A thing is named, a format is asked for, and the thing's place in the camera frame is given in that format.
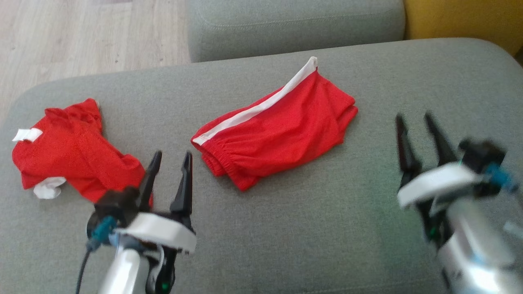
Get red jersey with white sleeves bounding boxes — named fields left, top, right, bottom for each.
left=11, top=98, right=154, bottom=205

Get black cable with blue plug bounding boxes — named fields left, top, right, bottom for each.
left=76, top=216, right=117, bottom=294
left=486, top=163, right=521, bottom=192

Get yellow sofa back cushion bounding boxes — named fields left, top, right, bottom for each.
left=404, top=0, right=523, bottom=56

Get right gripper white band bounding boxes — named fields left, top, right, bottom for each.
left=394, top=111, right=485, bottom=245

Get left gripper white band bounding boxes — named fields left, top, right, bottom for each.
left=116, top=150, right=197, bottom=294

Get red shorts with white stripe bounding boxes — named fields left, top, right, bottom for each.
left=190, top=56, right=359, bottom=192

